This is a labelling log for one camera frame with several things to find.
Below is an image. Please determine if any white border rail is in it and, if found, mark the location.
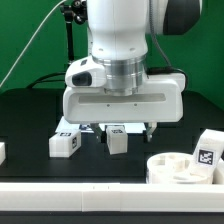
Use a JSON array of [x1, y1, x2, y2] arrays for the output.
[[0, 142, 6, 165], [213, 167, 224, 185], [0, 183, 224, 212]]

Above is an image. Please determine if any paper sheet with markers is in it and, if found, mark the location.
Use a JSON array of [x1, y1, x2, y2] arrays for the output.
[[55, 117, 146, 134]]

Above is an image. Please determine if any black cable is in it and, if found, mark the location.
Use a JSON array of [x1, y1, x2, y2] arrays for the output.
[[26, 71, 68, 90]]

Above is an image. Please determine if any white left border rail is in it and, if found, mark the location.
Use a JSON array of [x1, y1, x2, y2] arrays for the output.
[[0, 142, 6, 165]]

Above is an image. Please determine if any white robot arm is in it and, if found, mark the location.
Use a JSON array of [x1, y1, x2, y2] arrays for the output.
[[63, 0, 202, 135]]

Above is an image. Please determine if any white right border rail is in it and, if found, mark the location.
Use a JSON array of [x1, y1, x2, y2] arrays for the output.
[[213, 167, 224, 185]]

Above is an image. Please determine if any white front border rail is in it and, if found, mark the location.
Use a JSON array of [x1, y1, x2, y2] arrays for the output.
[[0, 183, 224, 212]]

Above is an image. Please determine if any white round stool seat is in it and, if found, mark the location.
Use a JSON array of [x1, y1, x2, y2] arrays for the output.
[[146, 152, 213, 184]]

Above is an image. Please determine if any white cable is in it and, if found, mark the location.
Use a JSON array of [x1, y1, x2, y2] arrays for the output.
[[0, 0, 68, 88]]

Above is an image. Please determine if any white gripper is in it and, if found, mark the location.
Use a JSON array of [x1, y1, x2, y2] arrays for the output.
[[63, 56, 186, 143]]

